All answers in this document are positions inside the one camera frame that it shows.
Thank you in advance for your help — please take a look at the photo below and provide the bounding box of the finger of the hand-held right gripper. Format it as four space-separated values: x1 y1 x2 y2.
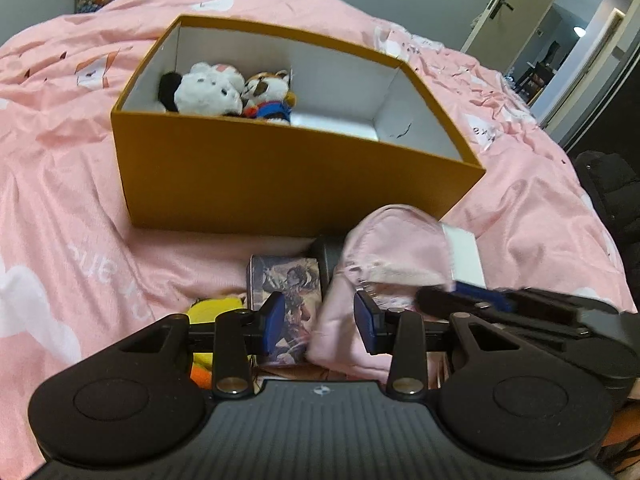
452 282 621 323
417 286 591 341

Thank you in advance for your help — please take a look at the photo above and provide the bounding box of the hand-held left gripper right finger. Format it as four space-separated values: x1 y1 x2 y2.
354 291 526 396

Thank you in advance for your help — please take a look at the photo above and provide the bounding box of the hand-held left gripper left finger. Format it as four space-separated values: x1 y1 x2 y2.
120 292 287 400

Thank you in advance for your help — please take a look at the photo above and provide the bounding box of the printed card tin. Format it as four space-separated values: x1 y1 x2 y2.
248 255 323 368

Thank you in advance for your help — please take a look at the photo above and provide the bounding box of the pink fabric pouch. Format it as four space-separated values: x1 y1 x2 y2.
306 204 456 381

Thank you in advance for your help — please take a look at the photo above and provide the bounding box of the orange cardboard box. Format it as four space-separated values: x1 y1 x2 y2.
111 14 487 238

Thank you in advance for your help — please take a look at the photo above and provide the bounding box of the small white box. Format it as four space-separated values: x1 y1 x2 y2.
442 224 487 288

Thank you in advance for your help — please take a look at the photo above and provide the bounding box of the yellow plush toy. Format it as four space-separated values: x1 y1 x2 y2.
186 294 248 388

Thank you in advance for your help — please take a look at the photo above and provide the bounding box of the black jacket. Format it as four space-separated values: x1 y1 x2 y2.
574 151 640 306

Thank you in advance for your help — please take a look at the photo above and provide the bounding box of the dark chair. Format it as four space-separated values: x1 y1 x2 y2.
515 62 556 101

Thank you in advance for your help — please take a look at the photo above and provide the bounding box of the tiger plush toy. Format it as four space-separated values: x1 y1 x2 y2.
241 70 297 126

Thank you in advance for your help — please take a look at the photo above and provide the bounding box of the pink printed blanket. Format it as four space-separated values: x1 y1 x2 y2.
0 0 640 471

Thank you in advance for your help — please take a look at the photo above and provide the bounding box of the white plush toy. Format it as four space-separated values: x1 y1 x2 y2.
157 62 246 117

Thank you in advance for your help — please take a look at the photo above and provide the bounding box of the white door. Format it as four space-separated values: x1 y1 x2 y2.
460 0 576 68

